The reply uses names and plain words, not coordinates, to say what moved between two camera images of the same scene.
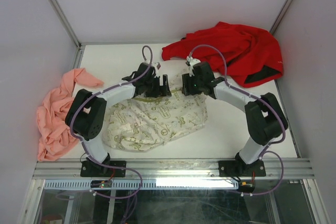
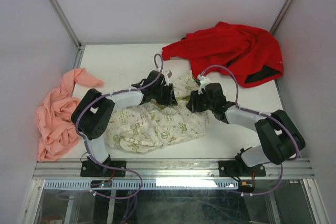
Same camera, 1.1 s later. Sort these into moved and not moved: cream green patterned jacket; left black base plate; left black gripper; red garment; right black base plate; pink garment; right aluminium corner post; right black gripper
Moved: right black gripper; cream green patterned jacket; left black gripper
Not moved: right aluminium corner post; pink garment; left black base plate; right black base plate; red garment
